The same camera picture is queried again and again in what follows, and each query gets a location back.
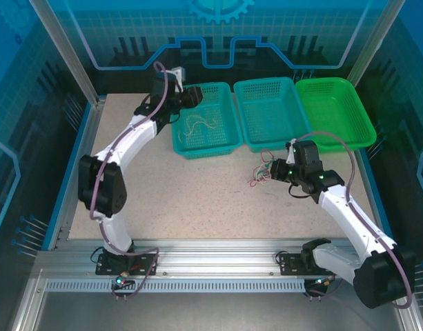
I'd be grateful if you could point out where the small connector with lights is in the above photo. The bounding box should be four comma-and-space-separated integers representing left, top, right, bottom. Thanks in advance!
304, 274, 337, 301
111, 272, 135, 301

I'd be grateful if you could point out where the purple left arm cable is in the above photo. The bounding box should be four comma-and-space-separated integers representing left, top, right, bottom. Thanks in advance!
89, 61, 179, 301

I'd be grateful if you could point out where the green plastic basket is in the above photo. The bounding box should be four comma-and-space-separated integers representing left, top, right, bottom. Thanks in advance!
294, 77, 377, 154

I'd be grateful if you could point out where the thin green cable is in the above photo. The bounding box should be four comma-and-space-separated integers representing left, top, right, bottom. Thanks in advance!
254, 164, 277, 180

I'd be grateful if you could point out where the slotted grey cable duct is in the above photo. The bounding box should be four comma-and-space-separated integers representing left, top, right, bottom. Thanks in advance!
43, 278, 308, 294

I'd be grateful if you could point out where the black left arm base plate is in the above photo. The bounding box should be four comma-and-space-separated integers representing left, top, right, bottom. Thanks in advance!
95, 250, 159, 277

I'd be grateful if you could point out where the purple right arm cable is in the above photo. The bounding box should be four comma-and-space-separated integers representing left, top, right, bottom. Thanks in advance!
295, 131, 414, 309

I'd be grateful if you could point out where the aluminium frame post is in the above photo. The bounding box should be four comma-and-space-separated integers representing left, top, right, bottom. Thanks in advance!
28, 0, 107, 108
347, 0, 407, 83

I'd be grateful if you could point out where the red and green wire bundle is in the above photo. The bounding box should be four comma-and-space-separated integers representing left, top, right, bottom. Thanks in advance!
247, 148, 279, 187

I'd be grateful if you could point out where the empty teal plastic basket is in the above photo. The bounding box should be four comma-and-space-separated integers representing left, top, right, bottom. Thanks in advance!
233, 76, 314, 154

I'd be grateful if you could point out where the teal basket holding cables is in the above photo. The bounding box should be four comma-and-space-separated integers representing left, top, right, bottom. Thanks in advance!
170, 81, 244, 160

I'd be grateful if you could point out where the aluminium extrusion rail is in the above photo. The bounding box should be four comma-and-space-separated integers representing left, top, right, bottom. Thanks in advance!
35, 237, 405, 281

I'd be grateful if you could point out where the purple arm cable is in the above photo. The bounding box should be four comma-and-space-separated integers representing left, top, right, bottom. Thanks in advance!
295, 131, 414, 309
89, 61, 179, 301

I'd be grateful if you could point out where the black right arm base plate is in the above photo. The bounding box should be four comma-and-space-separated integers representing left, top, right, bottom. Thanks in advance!
276, 250, 343, 277

